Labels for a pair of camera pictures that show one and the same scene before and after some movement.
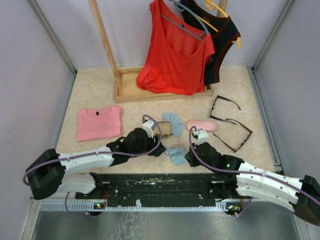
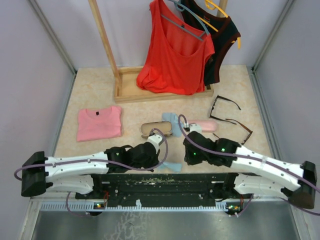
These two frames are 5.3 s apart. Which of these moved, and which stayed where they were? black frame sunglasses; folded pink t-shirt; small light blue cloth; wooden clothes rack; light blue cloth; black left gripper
Moved: black left gripper; small light blue cloth
Stayed: black frame sunglasses; light blue cloth; folded pink t-shirt; wooden clothes rack
